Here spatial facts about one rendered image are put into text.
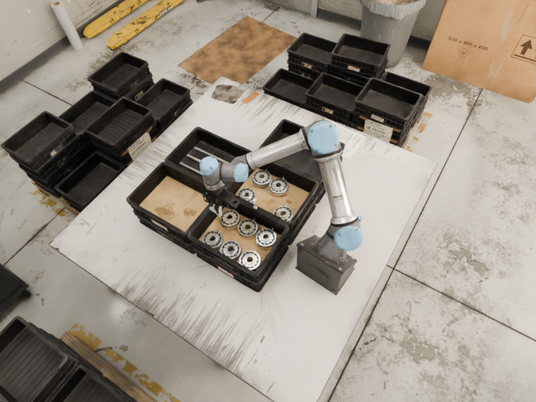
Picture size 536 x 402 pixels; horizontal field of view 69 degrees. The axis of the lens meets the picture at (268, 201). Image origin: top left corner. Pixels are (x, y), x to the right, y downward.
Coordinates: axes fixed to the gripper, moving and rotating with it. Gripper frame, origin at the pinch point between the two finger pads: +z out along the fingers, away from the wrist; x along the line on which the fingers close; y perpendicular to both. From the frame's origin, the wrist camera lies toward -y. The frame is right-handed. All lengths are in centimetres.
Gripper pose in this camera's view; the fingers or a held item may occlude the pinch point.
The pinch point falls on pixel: (224, 210)
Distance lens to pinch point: 189.0
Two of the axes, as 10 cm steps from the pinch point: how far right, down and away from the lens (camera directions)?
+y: -9.0, -3.5, 2.8
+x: -4.4, 7.6, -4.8
